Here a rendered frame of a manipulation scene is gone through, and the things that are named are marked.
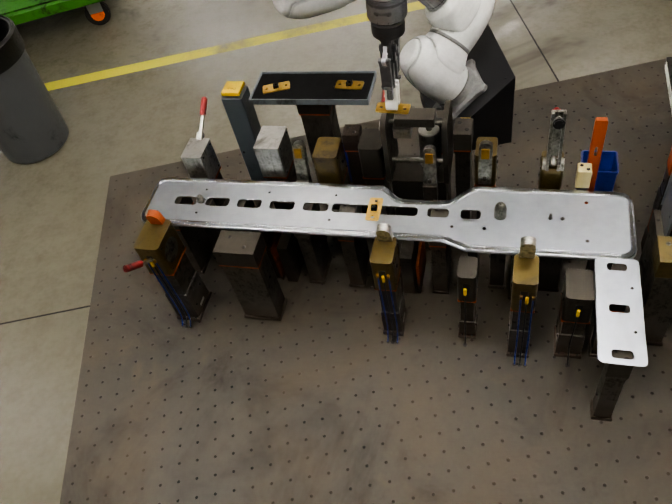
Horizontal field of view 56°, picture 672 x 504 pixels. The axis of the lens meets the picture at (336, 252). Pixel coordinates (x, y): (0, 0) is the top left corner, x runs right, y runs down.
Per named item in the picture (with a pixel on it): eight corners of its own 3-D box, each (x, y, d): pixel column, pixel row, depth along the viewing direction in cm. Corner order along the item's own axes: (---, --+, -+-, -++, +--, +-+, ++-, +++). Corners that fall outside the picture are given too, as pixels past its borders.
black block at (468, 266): (456, 346, 180) (454, 286, 158) (459, 317, 186) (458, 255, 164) (475, 348, 179) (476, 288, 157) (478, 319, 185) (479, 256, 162)
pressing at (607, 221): (134, 230, 189) (131, 227, 188) (162, 176, 203) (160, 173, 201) (637, 263, 154) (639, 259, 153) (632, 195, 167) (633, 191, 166)
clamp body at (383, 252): (380, 343, 185) (365, 271, 158) (387, 309, 192) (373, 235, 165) (403, 345, 183) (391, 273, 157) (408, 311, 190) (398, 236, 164)
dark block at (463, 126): (455, 233, 206) (452, 134, 173) (457, 217, 210) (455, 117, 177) (471, 234, 204) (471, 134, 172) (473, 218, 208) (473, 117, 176)
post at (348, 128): (359, 225, 214) (341, 135, 184) (362, 214, 217) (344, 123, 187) (374, 226, 213) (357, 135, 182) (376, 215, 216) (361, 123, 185)
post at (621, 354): (590, 419, 161) (609, 363, 139) (590, 401, 164) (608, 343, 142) (611, 422, 160) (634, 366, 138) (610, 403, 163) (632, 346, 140)
